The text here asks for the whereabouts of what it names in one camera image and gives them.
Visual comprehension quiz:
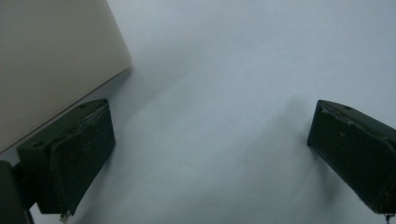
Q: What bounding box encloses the cream plastic storage box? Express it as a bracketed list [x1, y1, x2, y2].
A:
[0, 0, 133, 154]

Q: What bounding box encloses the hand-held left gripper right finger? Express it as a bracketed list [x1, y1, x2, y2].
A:
[306, 99, 396, 215]

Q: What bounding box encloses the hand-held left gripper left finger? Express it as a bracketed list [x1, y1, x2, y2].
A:
[17, 98, 117, 217]

